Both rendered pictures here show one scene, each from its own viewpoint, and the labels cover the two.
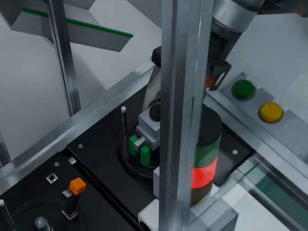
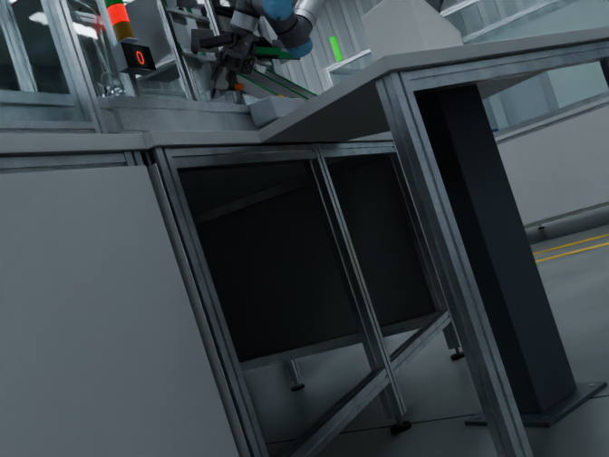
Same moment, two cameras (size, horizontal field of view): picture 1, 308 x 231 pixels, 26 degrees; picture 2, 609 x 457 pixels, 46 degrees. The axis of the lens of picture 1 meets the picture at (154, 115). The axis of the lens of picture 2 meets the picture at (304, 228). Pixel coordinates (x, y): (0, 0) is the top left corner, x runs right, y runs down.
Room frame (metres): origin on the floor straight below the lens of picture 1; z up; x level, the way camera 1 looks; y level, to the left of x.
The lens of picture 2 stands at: (-0.06, -2.01, 0.57)
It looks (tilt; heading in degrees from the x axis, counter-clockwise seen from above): 1 degrees up; 69
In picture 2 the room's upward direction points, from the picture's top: 18 degrees counter-clockwise
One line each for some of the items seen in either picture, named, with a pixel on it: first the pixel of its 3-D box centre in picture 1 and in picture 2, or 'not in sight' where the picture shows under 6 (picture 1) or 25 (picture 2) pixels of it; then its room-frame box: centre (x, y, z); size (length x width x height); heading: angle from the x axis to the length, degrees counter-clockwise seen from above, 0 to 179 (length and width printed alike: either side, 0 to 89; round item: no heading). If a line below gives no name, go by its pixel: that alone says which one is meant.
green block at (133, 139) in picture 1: (134, 145); not in sight; (0.58, 0.03, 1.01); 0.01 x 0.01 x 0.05; 43
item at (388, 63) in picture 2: not in sight; (418, 97); (0.99, -0.41, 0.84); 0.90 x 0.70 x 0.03; 16
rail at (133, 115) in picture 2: not in sight; (227, 124); (0.50, -0.31, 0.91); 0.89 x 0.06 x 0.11; 43
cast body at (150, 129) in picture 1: (153, 125); (216, 98); (0.59, 0.00, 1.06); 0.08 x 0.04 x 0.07; 133
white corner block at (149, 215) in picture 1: (155, 219); not in sight; (0.46, 0.00, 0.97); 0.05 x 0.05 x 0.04; 43
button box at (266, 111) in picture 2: not in sight; (280, 111); (0.68, -0.22, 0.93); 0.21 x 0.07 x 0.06; 43
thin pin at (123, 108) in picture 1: (124, 121); not in sight; (0.62, 0.05, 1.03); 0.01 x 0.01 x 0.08
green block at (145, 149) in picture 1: (145, 156); not in sight; (0.56, 0.01, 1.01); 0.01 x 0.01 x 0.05; 43
